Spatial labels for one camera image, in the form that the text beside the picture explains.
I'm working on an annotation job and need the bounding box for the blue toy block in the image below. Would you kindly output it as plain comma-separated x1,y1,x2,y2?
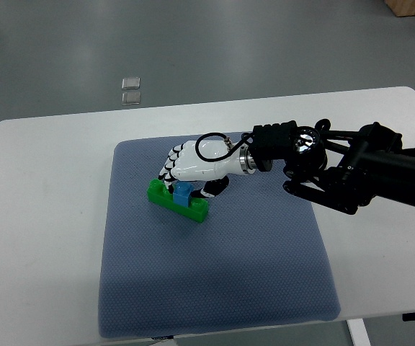
172,181,193,208

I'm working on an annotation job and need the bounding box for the lower metal floor plate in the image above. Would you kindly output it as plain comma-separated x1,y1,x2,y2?
122,91,141,105

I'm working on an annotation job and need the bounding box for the green four-stud toy block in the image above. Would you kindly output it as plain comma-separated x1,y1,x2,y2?
147,179,209,223

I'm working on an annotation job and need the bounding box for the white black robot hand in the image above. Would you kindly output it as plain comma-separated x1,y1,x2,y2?
158,140,255,198

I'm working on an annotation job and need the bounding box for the wooden box corner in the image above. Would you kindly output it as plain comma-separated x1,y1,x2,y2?
384,0,415,17

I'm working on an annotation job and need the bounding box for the metal floor plate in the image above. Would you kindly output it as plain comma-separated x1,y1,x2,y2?
121,76,140,90
122,91,141,105

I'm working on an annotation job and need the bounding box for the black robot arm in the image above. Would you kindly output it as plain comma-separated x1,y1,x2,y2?
241,119,415,215

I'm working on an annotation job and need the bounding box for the upper metal floor plate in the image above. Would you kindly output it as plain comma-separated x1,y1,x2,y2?
121,76,140,90

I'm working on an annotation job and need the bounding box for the white table leg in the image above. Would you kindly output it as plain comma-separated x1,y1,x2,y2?
347,319,371,346

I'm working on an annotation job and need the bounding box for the black looped cable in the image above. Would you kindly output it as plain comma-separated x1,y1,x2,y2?
195,132,255,163

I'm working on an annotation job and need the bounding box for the blue-grey textured mat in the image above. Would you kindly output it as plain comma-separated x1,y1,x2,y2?
99,136,340,338

